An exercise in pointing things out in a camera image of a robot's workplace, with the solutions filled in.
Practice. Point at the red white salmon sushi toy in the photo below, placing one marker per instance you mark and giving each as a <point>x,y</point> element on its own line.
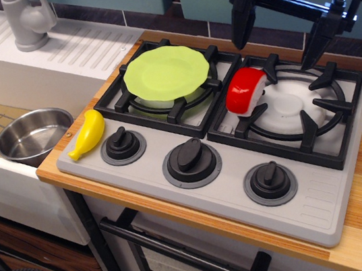
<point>245,90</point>

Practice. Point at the black left burner grate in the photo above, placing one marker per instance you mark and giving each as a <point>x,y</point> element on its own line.
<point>190,115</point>

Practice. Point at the black burner grate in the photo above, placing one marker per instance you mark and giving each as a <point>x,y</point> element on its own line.
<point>190,115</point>
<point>307,116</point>

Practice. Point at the black right burner grate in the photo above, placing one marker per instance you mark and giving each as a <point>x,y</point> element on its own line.
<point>307,116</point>

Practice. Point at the green plastic plate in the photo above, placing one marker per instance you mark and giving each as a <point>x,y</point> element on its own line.
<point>166,73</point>

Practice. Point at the black right stove knob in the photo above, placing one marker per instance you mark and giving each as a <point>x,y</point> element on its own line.
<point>270,184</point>

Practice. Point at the black stove knob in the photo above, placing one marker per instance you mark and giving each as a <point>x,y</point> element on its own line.
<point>192,165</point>
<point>270,184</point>
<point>123,147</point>

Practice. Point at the black middle stove knob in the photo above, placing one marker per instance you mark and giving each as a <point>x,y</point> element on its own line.
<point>192,165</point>

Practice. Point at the grey toy stove top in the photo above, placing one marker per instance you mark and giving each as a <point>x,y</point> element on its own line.
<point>316,213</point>

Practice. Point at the black left stove knob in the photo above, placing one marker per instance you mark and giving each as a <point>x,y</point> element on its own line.
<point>123,147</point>

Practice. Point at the yellow toy banana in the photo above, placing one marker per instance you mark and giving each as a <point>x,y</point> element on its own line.
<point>90,134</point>

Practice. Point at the grey toy faucet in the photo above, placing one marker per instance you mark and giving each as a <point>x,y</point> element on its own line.
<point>28,23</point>

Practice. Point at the toy oven door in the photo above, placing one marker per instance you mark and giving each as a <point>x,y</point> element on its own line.
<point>141,242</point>

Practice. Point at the small steel pot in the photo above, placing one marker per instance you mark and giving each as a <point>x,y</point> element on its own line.
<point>31,137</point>

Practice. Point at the white toy sink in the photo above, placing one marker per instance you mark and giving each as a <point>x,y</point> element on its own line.
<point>65,73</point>

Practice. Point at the wooden drawer front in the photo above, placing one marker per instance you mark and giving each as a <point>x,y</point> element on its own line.
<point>23,247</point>

